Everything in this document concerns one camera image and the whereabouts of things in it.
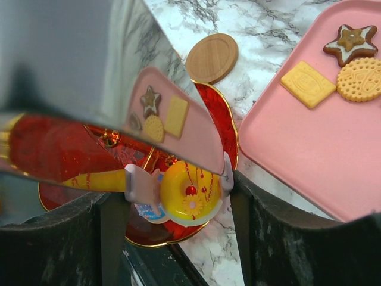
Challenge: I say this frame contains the upper wooden coaster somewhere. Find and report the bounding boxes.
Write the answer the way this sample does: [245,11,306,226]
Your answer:
[185,33,239,85]

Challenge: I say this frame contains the pink serving tray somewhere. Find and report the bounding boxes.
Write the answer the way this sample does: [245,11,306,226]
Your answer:
[239,1,380,222]

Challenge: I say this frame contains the rectangular yellow biscuit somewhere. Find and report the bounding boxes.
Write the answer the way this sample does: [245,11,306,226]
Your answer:
[280,61,336,109]

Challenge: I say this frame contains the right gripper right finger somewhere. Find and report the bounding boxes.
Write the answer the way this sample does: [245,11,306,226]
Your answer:
[230,172,380,285]

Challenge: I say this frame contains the left star gingerbread cookie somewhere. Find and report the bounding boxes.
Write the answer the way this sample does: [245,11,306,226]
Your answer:
[323,24,378,67]

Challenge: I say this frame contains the metal tongs pink tips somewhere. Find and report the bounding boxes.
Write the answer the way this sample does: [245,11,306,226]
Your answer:
[0,0,233,206]

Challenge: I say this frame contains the yellow donut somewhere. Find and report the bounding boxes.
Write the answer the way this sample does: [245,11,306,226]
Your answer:
[160,161,223,227]

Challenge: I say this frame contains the blue frosted donut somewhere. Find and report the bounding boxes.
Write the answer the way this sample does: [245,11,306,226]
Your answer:
[135,204,169,224]

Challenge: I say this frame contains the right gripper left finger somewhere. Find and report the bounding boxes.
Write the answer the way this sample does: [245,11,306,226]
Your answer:
[1,193,130,285]

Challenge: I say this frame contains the red three-tier stand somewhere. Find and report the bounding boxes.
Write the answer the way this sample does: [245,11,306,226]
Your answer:
[1,83,239,247]

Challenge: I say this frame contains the left round biscuit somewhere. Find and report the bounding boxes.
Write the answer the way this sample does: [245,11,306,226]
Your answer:
[336,57,381,102]

